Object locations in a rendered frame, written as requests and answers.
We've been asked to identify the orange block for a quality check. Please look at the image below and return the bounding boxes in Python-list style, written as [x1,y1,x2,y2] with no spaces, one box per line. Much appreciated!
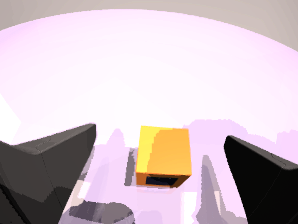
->
[136,127,192,188]

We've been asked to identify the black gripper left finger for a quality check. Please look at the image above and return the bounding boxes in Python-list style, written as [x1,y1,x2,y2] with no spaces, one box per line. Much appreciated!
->
[0,123,97,224]

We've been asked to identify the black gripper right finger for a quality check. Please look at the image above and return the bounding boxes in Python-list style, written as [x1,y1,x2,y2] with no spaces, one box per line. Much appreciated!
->
[223,135,298,224]

